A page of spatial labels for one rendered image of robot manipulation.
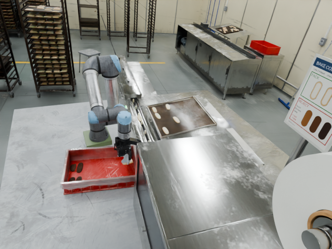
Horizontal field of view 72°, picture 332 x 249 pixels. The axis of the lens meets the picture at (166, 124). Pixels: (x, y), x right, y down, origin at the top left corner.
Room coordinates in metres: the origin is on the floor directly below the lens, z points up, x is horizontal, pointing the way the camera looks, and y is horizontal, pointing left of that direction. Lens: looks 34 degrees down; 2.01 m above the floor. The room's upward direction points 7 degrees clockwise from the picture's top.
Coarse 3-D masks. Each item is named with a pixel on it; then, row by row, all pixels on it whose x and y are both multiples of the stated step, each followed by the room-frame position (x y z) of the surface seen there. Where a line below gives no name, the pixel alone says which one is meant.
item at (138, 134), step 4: (120, 88) 2.39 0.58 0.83; (124, 100) 2.07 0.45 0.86; (128, 100) 2.08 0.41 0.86; (128, 104) 2.00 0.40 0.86; (128, 108) 1.92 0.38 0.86; (132, 108) 1.93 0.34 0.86; (132, 112) 1.86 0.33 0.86; (132, 116) 1.79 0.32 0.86; (132, 120) 1.72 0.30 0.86; (136, 120) 1.73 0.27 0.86; (132, 124) 1.65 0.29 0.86; (136, 124) 1.66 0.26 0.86; (132, 128) 1.64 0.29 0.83; (136, 128) 1.60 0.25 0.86; (136, 132) 1.55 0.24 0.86; (140, 132) 1.55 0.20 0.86; (136, 136) 1.49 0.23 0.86; (140, 136) 1.50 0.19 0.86
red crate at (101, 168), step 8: (80, 160) 1.18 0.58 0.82; (88, 160) 1.19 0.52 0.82; (96, 160) 1.20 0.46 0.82; (104, 160) 1.21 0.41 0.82; (112, 160) 1.22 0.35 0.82; (120, 160) 1.23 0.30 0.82; (88, 168) 1.11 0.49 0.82; (96, 168) 1.12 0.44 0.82; (104, 168) 1.13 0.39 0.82; (112, 168) 1.14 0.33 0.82; (120, 168) 1.15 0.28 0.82; (128, 168) 1.16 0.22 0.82; (72, 176) 1.03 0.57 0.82; (88, 176) 1.04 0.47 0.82; (96, 176) 1.05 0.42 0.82; (104, 176) 1.06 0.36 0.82; (112, 176) 1.07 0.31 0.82; (120, 184) 0.98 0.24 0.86; (128, 184) 1.00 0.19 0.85; (64, 192) 0.89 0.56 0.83; (72, 192) 0.89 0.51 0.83; (80, 192) 0.90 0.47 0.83
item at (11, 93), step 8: (0, 8) 3.68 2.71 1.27; (0, 16) 3.66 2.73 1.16; (0, 24) 3.59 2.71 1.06; (8, 40) 3.67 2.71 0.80; (8, 48) 3.64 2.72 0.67; (0, 56) 3.20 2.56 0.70; (8, 56) 3.66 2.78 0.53; (0, 64) 3.31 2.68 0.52; (8, 64) 3.50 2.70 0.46; (0, 72) 3.19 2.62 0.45; (8, 72) 3.38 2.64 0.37; (16, 72) 3.67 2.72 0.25; (16, 80) 3.57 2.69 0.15; (8, 88) 3.20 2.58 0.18
